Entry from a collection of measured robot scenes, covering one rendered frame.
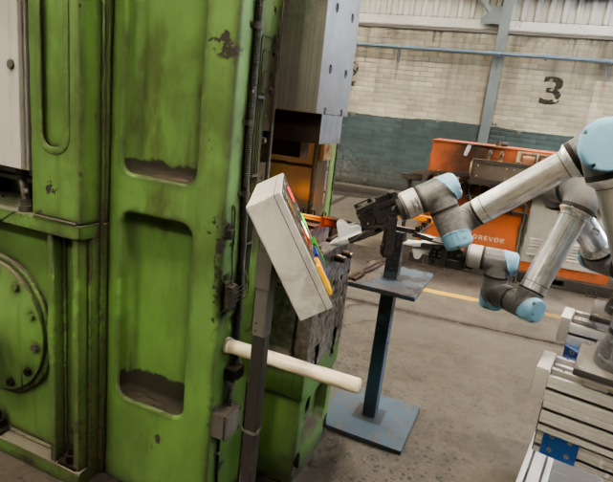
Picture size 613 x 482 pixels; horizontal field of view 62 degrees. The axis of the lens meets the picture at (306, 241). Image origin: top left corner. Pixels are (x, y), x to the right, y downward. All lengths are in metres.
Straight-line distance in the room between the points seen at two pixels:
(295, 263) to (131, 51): 0.90
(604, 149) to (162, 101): 1.19
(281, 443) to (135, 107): 1.28
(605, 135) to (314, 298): 0.71
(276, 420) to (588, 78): 8.21
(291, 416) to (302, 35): 1.30
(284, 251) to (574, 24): 8.77
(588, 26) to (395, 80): 3.05
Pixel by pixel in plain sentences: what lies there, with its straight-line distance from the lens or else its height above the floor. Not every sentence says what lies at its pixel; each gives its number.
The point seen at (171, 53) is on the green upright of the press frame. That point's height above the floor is 1.49.
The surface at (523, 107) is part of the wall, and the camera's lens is 9.29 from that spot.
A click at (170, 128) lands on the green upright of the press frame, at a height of 1.27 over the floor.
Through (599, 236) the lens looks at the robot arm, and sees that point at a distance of 1.95.
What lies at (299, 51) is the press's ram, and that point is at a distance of 1.65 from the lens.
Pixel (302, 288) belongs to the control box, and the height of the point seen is 1.00.
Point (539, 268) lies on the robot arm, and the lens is 1.62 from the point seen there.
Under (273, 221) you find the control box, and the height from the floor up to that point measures 1.14.
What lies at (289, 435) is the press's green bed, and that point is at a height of 0.21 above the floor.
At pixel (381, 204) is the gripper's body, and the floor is 1.16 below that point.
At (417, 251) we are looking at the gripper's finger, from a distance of 1.67.
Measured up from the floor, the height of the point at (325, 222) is 1.00.
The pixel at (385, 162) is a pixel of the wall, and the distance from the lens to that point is 9.39.
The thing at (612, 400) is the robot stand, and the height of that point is 0.75.
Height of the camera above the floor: 1.36
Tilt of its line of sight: 14 degrees down
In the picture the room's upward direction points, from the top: 6 degrees clockwise
